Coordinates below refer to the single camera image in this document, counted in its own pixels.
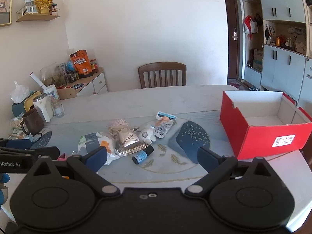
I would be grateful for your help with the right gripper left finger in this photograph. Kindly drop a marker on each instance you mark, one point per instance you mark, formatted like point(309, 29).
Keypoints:
point(86, 168)

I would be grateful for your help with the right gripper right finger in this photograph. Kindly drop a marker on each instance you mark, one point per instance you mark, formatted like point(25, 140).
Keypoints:
point(219, 169)

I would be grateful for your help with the silver foil snack packet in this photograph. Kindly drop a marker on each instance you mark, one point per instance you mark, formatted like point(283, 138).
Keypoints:
point(126, 136)

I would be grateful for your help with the small blue dropper bottle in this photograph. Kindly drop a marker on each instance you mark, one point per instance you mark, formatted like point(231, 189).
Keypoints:
point(142, 155)

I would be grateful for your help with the red cardboard box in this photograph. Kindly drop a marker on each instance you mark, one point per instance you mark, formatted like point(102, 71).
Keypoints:
point(263, 123)

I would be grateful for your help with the pink binder clip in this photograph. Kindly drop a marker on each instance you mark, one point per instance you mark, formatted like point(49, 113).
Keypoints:
point(64, 156)

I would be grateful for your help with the blue gloved hand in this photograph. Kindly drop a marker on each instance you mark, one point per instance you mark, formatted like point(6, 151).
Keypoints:
point(4, 179)

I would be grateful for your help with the paper tissue pack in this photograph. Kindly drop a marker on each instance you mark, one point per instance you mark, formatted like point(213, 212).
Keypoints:
point(90, 142)

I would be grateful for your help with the bag of white beads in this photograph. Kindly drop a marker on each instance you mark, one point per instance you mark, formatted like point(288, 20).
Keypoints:
point(107, 140)

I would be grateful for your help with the left dark blue placemat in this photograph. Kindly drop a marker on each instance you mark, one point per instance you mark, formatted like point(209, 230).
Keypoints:
point(42, 141)

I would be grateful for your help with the dark blue placemat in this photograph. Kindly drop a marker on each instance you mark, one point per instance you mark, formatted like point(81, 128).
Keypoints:
point(190, 139)
point(42, 141)

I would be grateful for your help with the brown mug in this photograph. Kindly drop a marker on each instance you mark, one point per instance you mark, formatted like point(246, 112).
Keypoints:
point(32, 122)

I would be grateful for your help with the pink patterned wipes pack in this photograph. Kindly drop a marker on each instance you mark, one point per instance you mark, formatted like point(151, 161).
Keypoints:
point(115, 124)

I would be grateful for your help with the yellow tissue box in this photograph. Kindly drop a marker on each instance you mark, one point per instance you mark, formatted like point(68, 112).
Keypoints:
point(25, 105)

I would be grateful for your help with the clear glass cup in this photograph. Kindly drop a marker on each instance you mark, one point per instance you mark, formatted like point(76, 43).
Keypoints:
point(58, 109)

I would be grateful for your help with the white thermos jug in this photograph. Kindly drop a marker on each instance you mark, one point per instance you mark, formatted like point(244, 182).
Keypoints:
point(43, 105)

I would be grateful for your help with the white blue sachet packet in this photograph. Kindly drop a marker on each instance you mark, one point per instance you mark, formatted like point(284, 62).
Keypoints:
point(164, 122)

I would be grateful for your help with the white plush toy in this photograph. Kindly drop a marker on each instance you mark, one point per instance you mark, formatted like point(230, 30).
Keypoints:
point(146, 135)

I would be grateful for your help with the white sideboard cabinet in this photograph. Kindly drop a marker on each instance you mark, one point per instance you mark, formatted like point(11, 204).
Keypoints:
point(94, 85)

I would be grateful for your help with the orange snack bag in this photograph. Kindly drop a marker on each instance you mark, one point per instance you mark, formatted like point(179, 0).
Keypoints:
point(81, 63)

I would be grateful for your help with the wooden dining chair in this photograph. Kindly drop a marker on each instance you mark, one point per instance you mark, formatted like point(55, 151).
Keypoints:
point(162, 74)

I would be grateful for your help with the brown entrance door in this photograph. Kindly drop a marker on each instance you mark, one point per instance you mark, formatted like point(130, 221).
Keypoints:
point(233, 38)

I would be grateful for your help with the wall shelf with ornaments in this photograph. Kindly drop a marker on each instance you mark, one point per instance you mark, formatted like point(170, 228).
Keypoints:
point(38, 10)

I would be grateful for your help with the grey wall cabinet unit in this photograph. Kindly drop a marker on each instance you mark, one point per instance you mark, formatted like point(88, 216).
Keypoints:
point(278, 47)

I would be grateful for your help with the framed wall picture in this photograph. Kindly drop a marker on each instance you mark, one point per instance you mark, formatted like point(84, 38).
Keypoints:
point(5, 13)

